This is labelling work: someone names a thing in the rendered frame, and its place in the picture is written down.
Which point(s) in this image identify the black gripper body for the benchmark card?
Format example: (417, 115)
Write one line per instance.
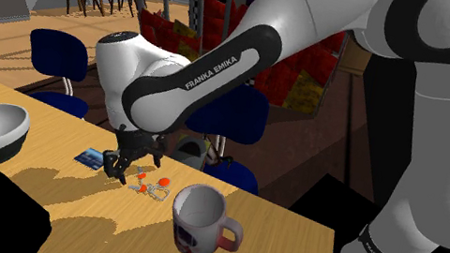
(136, 143)

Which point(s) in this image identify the red yellow patterned furniture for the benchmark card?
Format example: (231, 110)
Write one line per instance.
(303, 75)

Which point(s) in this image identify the white printed mug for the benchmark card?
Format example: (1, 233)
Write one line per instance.
(198, 214)

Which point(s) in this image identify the grey bin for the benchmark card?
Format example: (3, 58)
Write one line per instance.
(193, 150)

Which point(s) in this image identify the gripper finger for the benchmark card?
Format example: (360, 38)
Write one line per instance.
(157, 159)
(118, 167)

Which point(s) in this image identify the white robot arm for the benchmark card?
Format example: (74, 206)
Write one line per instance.
(448, 151)

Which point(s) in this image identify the blue office chair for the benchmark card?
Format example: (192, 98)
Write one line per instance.
(59, 55)
(236, 114)

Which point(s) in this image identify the blue card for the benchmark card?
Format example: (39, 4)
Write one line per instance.
(89, 158)

